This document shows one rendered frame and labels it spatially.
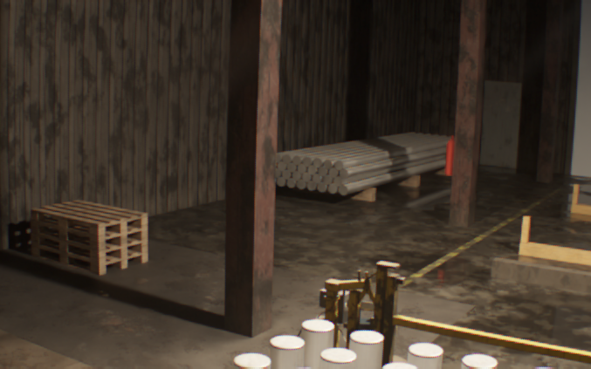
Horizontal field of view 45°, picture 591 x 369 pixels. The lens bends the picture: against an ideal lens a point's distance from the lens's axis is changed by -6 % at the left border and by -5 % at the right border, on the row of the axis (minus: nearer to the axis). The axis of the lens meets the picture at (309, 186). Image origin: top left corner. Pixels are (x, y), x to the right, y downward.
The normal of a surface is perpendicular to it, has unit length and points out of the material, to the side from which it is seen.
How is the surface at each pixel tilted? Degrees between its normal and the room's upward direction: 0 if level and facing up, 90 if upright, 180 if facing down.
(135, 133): 90
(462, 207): 90
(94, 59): 90
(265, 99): 90
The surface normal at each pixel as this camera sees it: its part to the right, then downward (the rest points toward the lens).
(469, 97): -0.51, 0.12
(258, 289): 0.86, 0.12
